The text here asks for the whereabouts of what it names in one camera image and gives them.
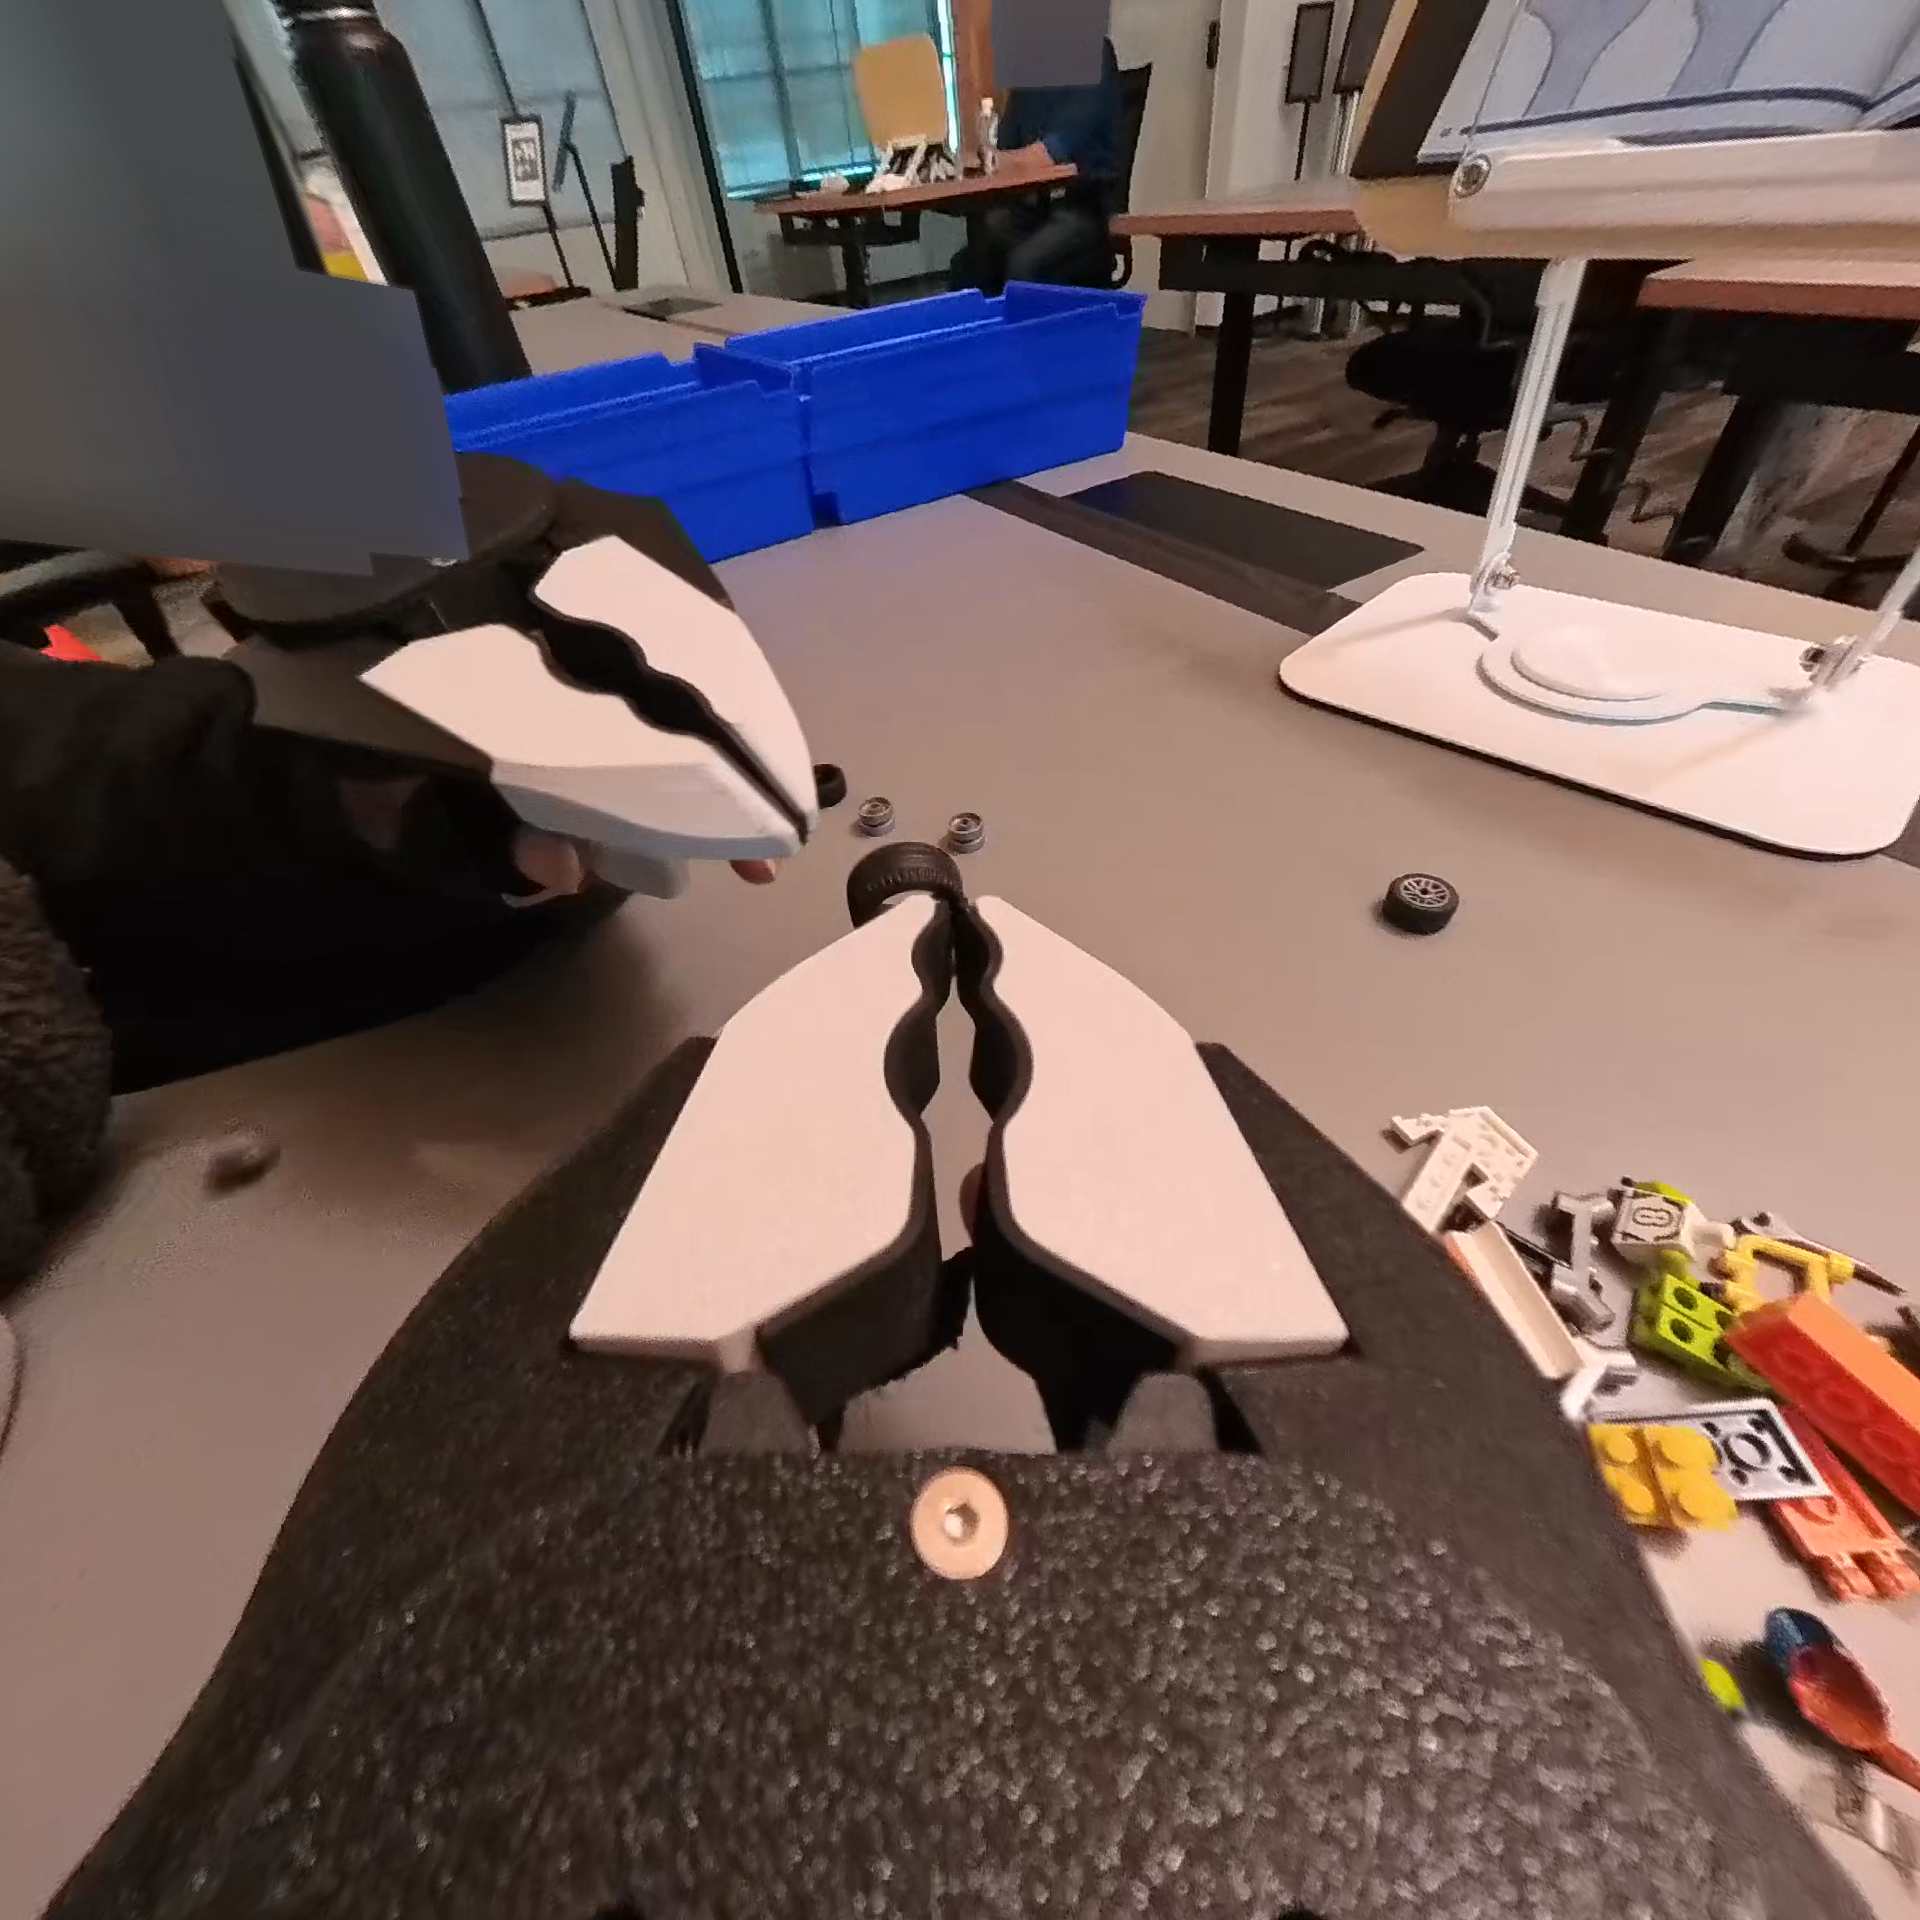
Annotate black water bottle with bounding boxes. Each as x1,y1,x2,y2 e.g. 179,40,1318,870
285,0,535,396

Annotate white stand base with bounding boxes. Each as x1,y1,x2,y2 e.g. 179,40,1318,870
1277,568,1920,860

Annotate wooden desk black legs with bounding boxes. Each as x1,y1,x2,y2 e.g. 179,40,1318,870
1111,188,1502,460
753,161,1080,309
1635,256,1920,564

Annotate person's left forearm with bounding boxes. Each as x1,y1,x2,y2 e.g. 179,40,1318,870
0,638,633,1097

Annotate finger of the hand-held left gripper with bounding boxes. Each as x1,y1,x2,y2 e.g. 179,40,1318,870
359,621,811,864
532,536,824,840

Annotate pile of lego pieces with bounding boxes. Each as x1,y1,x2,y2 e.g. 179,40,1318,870
1388,1107,1920,1847

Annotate yellow panel board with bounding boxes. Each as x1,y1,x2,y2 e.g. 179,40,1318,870
852,32,959,153

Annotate black table cover panel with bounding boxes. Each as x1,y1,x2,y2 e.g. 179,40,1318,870
1071,468,1423,601

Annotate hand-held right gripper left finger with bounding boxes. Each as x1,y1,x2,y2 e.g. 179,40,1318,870
566,895,950,1379

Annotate person's left hand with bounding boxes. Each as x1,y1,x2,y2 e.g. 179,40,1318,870
336,757,781,909

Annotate blue plastic bin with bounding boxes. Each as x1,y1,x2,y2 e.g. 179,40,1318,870
445,348,817,564
726,280,1149,527

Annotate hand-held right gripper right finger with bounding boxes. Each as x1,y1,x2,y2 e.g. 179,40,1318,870
958,894,1352,1369

